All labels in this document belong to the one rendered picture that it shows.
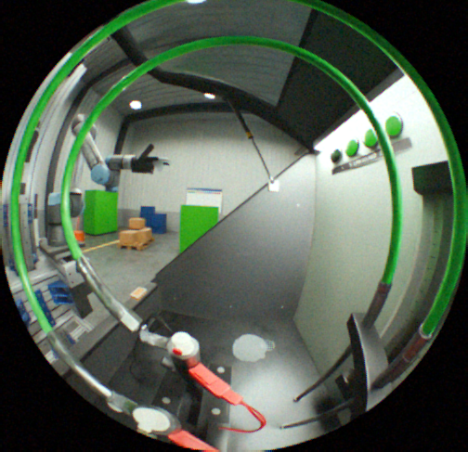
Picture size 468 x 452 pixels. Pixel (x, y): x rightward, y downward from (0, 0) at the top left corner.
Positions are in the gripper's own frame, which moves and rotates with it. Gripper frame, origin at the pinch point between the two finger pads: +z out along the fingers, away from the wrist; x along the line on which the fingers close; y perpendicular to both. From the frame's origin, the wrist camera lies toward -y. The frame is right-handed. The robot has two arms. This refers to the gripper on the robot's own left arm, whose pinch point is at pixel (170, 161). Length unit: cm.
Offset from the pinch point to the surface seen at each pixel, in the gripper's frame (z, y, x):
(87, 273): -8, 22, 64
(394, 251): 18, 16, 77
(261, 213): 26, 18, 46
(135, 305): -9, 45, 46
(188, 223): 50, 95, -250
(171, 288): 2, 47, 36
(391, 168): 18, 8, 75
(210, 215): 101, 72, -236
